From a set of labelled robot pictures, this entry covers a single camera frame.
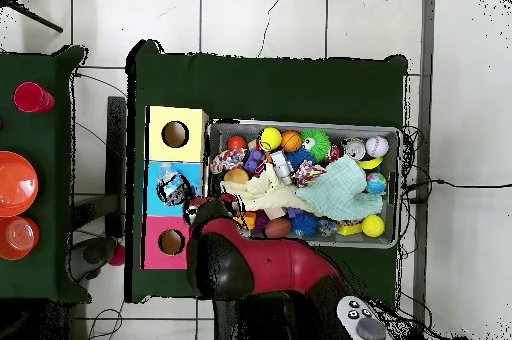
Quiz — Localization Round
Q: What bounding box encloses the cream waffle cloth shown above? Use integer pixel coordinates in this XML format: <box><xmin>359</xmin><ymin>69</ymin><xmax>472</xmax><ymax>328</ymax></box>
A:
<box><xmin>219</xmin><ymin>163</ymin><xmax>317</xmax><ymax>213</ymax></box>

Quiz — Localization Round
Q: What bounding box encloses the smooth yellow ball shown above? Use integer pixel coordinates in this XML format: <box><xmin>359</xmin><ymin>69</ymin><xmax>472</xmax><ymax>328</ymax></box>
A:
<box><xmin>258</xmin><ymin>126</ymin><xmax>283</xmax><ymax>152</ymax></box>

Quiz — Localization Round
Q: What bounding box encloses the orange plastic bowl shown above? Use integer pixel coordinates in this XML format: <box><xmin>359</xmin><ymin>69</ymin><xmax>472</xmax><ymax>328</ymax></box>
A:
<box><xmin>0</xmin><ymin>150</ymin><xmax>40</xmax><ymax>218</ymax></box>

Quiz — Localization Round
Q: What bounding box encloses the colourful knotted rope toy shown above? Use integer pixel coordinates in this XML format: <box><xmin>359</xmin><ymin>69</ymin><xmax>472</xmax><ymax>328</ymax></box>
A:
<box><xmin>209</xmin><ymin>147</ymin><xmax>249</xmax><ymax>175</ymax></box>

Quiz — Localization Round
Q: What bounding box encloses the grey device with red knob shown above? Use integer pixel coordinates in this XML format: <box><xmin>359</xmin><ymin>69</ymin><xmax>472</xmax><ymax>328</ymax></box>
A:
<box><xmin>66</xmin><ymin>235</ymin><xmax>126</xmax><ymax>282</ymax></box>

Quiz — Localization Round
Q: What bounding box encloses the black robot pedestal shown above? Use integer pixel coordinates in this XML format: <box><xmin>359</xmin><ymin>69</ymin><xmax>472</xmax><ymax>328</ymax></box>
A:
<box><xmin>213</xmin><ymin>298</ymin><xmax>309</xmax><ymax>340</ymax></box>

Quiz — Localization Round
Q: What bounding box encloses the wooden box with three holes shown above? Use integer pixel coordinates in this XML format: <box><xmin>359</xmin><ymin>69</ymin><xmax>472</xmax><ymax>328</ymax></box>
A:
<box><xmin>139</xmin><ymin>105</ymin><xmax>211</xmax><ymax>271</ymax></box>

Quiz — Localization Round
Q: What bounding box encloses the crushed clear plastic bottle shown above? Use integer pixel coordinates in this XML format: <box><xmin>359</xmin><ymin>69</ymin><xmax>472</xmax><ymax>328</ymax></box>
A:
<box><xmin>155</xmin><ymin>162</ymin><xmax>192</xmax><ymax>208</ymax></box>

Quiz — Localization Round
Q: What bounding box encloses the silver wire mesh bin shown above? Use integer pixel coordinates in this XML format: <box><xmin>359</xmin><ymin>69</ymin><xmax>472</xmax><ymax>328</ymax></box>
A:
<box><xmin>205</xmin><ymin>117</ymin><xmax>403</xmax><ymax>250</ymax></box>

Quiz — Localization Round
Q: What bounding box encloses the white baseball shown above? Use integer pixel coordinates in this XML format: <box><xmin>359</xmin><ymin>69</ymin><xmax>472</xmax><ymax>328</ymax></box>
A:
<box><xmin>364</xmin><ymin>135</ymin><xmax>390</xmax><ymax>159</ymax></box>

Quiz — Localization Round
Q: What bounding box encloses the black rod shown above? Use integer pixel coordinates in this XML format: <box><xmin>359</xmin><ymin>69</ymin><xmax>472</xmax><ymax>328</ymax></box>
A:
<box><xmin>0</xmin><ymin>0</ymin><xmax>64</xmax><ymax>34</ymax></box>

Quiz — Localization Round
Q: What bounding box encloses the small orange basketball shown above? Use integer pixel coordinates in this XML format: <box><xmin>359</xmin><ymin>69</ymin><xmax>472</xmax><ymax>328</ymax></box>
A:
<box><xmin>280</xmin><ymin>130</ymin><xmax>304</xmax><ymax>153</ymax></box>

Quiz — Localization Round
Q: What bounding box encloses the orange plastic cup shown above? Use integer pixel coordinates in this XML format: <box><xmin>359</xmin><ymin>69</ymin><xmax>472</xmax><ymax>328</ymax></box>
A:
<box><xmin>0</xmin><ymin>215</ymin><xmax>40</xmax><ymax>261</ymax></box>

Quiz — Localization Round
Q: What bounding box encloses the mint green waffle cloth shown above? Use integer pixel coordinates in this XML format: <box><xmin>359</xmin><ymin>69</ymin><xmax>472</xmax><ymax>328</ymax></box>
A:
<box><xmin>295</xmin><ymin>154</ymin><xmax>384</xmax><ymax>222</ymax></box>

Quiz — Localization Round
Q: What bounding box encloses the thin black cable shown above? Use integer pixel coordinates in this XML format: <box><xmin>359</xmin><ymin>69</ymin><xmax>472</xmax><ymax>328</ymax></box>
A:
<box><xmin>257</xmin><ymin>0</ymin><xmax>290</xmax><ymax>59</ymax></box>

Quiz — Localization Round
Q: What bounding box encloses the red-orange ball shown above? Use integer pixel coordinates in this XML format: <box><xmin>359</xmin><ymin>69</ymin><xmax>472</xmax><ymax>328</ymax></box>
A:
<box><xmin>226</xmin><ymin>135</ymin><xmax>248</xmax><ymax>152</ymax></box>

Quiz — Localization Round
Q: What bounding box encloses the yellow ball with seam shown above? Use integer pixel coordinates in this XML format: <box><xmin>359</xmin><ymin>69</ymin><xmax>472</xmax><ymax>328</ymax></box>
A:
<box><xmin>361</xmin><ymin>214</ymin><xmax>386</xmax><ymax>238</ymax></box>

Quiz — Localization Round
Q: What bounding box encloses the red plastic cup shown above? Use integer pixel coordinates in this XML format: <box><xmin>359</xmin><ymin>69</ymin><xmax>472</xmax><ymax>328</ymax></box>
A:
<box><xmin>13</xmin><ymin>81</ymin><xmax>56</xmax><ymax>113</ymax></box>

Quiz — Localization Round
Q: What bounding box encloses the green spiky toy with eyes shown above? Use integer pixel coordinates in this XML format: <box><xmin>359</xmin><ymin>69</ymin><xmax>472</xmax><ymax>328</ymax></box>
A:
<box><xmin>300</xmin><ymin>128</ymin><xmax>332</xmax><ymax>163</ymax></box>

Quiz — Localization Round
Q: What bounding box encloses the silver drink can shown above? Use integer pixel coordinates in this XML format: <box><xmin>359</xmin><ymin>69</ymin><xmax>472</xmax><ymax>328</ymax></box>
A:
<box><xmin>342</xmin><ymin>137</ymin><xmax>367</xmax><ymax>162</ymax></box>

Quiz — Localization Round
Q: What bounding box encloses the globe print ball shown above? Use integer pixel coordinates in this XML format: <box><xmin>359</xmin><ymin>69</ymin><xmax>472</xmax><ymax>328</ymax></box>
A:
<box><xmin>365</xmin><ymin>172</ymin><xmax>388</xmax><ymax>196</ymax></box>

